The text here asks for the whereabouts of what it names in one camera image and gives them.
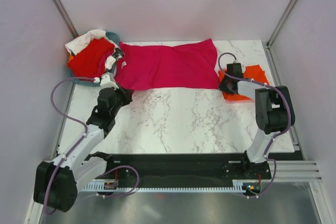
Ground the magenta t shirt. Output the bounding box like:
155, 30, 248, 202
115, 39, 219, 91

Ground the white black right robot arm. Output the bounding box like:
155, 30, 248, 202
219, 63, 295, 179

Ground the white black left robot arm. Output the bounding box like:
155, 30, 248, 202
33, 87, 133, 212

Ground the folded orange t shirt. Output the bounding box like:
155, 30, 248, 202
218, 63, 269, 102

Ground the teal laundry basket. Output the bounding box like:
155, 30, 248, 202
67, 31, 122, 88

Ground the red t shirt in basket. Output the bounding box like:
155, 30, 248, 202
67, 38, 115, 78

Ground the white black t shirt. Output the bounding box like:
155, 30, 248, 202
64, 27, 125, 72

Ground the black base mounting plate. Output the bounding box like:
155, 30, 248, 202
90, 152, 271, 188

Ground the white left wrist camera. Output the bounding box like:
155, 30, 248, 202
93, 72, 119, 89

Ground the white slotted cable duct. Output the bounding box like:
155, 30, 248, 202
80, 179, 261, 193

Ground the aluminium frame rail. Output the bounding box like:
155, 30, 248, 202
39, 159, 323, 182

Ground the right aluminium corner post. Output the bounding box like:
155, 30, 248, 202
264, 0, 299, 50

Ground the aluminium corner post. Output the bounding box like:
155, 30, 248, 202
264, 0, 299, 50
52, 0, 78, 38

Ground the left aluminium corner post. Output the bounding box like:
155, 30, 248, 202
52, 0, 78, 38

